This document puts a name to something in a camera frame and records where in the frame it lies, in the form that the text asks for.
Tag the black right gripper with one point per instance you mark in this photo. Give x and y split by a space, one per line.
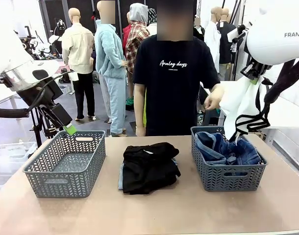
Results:
256 71

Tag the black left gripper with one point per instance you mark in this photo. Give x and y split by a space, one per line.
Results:
41 94

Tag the white top with black trim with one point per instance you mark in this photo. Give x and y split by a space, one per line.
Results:
240 105

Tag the dark blue jeans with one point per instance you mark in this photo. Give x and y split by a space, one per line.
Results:
220 149

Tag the black garment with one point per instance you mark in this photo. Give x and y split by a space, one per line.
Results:
149 169

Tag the person's right forearm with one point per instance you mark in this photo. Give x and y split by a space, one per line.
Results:
140 115

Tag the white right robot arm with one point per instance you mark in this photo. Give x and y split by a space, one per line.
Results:
274 36

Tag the person's left forearm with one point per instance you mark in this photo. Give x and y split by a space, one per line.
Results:
217 88

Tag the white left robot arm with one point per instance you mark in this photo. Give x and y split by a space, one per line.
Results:
7 49

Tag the person's left hand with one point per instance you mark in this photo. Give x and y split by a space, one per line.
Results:
214 100

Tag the person's right hand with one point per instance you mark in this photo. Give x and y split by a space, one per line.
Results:
141 131

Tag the mannequin in black shirt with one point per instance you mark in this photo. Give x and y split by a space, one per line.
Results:
225 49

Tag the large white table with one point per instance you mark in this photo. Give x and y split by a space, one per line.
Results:
286 115

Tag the table with red cloth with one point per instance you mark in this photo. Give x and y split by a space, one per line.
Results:
63 67

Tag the small white table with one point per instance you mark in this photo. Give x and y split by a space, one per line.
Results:
2 94

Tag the mannequin in white shirt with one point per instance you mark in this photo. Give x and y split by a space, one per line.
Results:
210 44

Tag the clear plastic storage bin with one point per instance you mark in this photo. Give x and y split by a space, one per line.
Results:
9 156

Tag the grey plastic lattice basket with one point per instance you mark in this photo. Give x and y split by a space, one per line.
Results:
230 181
66 186

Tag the mannequin in beige shirt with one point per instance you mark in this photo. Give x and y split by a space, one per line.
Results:
78 49

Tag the background figure in black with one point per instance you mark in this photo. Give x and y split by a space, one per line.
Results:
199 31

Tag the green shoes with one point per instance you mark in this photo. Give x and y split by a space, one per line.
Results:
130 101

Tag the figure in blue fleece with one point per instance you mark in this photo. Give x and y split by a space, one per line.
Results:
110 61

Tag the background white robot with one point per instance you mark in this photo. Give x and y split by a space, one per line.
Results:
56 36

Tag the person in black t-shirt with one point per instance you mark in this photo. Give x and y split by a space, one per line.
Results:
171 98

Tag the light blue jeans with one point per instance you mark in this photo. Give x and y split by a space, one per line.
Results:
121 178

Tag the mannequin in red top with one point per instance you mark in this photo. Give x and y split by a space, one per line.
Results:
126 36

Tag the mannequin in plaid hooded shirt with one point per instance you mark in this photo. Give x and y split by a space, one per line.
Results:
137 36

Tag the mannequin with patterned headscarf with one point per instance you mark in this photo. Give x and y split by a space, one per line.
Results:
152 17

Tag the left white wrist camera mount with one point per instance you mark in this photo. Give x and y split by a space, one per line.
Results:
73 76

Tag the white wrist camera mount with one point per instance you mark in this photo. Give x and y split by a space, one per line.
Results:
234 34
73 76

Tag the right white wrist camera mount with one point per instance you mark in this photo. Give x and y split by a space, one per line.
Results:
234 34

